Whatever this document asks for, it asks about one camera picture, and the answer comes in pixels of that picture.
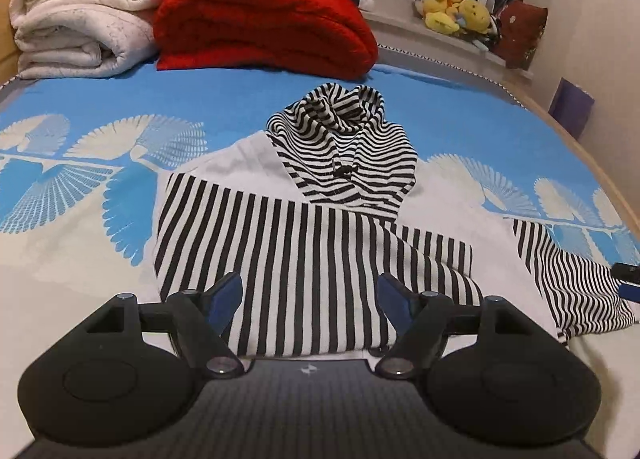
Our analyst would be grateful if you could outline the black white striped hoodie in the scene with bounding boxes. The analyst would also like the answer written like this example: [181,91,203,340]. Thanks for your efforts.
[153,83,637,357]

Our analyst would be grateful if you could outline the purple box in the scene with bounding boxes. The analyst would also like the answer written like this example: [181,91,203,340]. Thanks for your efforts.
[549,78,596,140]

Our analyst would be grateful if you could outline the blue white patterned bedsheet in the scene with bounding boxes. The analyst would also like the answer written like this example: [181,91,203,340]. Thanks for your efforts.
[1,60,639,458]

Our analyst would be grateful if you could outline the dark red plush toy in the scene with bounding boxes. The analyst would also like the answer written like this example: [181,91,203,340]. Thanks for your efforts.
[492,0,548,70]

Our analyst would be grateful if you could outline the yellow plush toys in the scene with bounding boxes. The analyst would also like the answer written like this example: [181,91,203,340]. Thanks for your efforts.
[414,0,499,42]

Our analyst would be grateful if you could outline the white window sill ledge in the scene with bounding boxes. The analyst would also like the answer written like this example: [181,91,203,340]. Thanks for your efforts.
[362,0,534,86]

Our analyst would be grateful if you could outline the white folded quilt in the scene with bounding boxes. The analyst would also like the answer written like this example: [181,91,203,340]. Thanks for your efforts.
[9,0,162,80]

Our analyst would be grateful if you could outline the red folded blanket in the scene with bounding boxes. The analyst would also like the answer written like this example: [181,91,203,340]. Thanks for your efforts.
[153,0,378,80]

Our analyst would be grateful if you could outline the wooden bed frame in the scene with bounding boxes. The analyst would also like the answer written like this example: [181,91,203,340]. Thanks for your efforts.
[499,80,640,235]

